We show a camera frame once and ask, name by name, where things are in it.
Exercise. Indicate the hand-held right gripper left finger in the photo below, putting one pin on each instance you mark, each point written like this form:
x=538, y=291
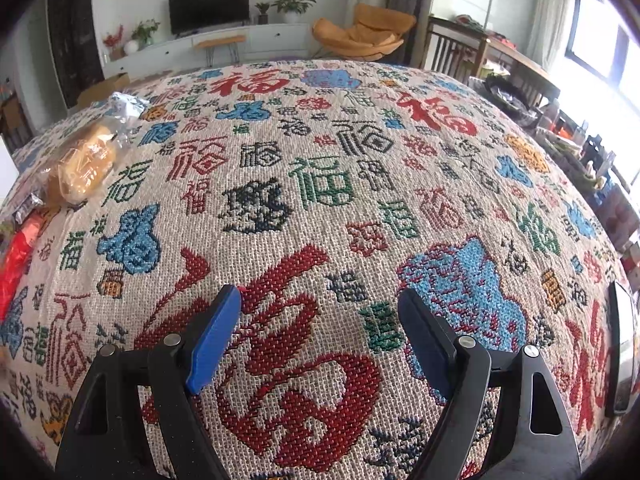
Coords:
x=216, y=340

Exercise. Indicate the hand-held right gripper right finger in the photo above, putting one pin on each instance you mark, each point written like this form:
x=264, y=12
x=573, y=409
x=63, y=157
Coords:
x=429, y=342

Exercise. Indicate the bread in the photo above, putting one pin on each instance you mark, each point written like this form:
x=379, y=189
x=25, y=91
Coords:
x=82, y=165

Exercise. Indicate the brown chocolate bar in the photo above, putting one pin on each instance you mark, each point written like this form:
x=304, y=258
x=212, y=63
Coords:
x=27, y=207

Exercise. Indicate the silver foil snack packet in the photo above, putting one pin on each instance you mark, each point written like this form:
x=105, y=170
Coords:
x=125, y=110

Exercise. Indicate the printed woven blanket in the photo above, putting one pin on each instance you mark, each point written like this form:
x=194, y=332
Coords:
x=320, y=185

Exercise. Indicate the red snack packet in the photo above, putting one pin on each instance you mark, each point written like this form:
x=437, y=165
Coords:
x=17, y=260

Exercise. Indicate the wooden dining table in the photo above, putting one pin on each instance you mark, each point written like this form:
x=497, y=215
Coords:
x=520, y=65

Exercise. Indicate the dark wooden chair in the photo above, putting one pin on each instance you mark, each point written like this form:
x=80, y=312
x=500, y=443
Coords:
x=452, y=45

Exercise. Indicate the small wooden bench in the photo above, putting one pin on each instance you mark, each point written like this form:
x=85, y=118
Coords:
x=220, y=41

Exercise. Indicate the white television cabinet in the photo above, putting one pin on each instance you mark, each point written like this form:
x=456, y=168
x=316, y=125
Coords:
x=275, y=40

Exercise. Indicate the green plant in white pot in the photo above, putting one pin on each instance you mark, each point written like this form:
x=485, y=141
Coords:
x=144, y=32

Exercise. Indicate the red flower arrangement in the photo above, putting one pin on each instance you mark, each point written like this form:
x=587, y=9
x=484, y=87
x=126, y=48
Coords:
x=112, y=40

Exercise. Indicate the orange lounge chair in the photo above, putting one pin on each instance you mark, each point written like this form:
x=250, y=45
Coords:
x=360, y=30

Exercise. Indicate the small potted plant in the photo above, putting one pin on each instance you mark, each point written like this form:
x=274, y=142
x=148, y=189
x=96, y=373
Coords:
x=262, y=12

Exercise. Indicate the black flat-screen television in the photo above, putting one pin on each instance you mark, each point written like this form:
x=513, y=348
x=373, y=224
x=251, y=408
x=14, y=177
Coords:
x=210, y=7

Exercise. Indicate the dark tall cabinet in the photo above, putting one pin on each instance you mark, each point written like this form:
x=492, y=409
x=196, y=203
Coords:
x=72, y=30

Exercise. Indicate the large green potted plant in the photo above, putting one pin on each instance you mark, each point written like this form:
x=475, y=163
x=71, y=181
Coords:
x=292, y=4

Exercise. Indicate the window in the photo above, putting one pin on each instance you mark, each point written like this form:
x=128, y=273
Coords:
x=600, y=40

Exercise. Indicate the white sheer curtain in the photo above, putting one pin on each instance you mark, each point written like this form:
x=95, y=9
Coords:
x=550, y=10

